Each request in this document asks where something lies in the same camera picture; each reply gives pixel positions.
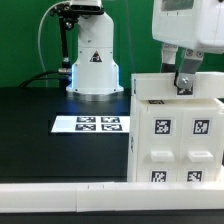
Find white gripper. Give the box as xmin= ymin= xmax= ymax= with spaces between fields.
xmin=152 ymin=0 xmax=224 ymax=89

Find white cabinet block with hole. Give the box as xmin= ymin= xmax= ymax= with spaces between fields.
xmin=131 ymin=71 xmax=224 ymax=100

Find small white cabinet panel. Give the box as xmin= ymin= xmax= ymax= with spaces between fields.
xmin=177 ymin=107 xmax=224 ymax=182

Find white cabinet body box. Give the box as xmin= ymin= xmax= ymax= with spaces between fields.
xmin=127 ymin=98 xmax=224 ymax=183

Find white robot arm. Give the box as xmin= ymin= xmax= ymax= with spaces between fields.
xmin=67 ymin=0 xmax=224 ymax=100

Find white marker sheet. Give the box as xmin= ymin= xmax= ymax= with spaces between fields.
xmin=51 ymin=116 xmax=130 ymax=133

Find white front fence bar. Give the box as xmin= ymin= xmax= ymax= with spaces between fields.
xmin=0 ymin=182 xmax=224 ymax=213

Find black base cables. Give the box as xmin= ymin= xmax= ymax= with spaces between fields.
xmin=18 ymin=70 xmax=69 ymax=89

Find black camera on stand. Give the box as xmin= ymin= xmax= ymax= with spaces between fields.
xmin=50 ymin=0 xmax=104 ymax=88

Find grey white cable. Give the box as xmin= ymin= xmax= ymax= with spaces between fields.
xmin=37 ymin=0 xmax=71 ymax=88

